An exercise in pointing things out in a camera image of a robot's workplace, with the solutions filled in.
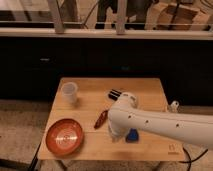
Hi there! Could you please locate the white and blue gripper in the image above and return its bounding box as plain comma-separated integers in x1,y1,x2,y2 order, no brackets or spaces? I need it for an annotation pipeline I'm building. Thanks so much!
109,129,139,143

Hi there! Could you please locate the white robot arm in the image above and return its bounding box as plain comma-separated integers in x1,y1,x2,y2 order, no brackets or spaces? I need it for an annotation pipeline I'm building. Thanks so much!
108,92,213,150

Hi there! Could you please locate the orange ceramic bowl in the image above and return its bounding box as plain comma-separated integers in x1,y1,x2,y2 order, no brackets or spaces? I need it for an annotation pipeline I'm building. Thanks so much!
45,119,84,156

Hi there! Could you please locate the red chili pepper toy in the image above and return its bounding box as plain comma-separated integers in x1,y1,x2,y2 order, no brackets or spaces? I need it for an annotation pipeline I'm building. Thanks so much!
94,110,108,129

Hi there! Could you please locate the black rectangular bar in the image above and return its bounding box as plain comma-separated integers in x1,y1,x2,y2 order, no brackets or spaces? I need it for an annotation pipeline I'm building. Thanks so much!
108,89,121,100

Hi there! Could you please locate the small white table clamp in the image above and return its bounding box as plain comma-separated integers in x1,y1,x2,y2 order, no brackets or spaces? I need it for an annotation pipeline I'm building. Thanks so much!
167,101,179,113

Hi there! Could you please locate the wooden table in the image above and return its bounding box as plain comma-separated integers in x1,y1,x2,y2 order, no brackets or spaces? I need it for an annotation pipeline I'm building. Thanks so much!
37,77,185,171

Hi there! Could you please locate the clear plastic cup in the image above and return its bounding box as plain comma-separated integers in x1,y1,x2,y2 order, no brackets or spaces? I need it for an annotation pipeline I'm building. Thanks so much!
61,82,78,104

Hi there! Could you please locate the black cable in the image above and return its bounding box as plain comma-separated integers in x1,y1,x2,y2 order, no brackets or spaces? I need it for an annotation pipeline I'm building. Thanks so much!
179,147,209,171

